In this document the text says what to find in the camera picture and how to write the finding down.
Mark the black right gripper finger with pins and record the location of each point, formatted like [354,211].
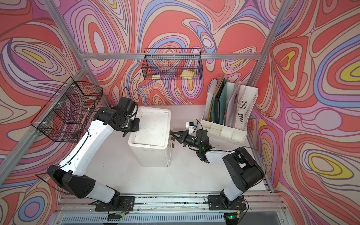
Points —
[176,138]
[177,132]

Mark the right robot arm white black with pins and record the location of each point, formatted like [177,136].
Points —
[243,169]

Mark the white plastic drawer cabinet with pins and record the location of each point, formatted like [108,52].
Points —
[152,145]

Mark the black wire basket back wall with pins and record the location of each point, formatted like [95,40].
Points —
[170,62]

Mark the white desk file organizer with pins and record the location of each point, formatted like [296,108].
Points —
[246,101]

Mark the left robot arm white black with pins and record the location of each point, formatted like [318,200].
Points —
[70,175]

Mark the black wire basket left wall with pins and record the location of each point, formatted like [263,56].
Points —
[65,116]

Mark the brown cardboard folder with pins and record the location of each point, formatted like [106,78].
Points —
[218,88]

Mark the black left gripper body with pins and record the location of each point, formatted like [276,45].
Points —
[131,125]

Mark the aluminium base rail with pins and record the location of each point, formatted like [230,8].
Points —
[174,208]

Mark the black wire basket wall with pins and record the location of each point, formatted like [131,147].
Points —
[65,116]
[170,62]

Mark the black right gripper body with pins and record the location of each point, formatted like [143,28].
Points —
[189,139]

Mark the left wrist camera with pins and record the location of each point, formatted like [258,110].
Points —
[127,107]

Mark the teal plastic folder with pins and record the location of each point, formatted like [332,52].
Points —
[220,105]

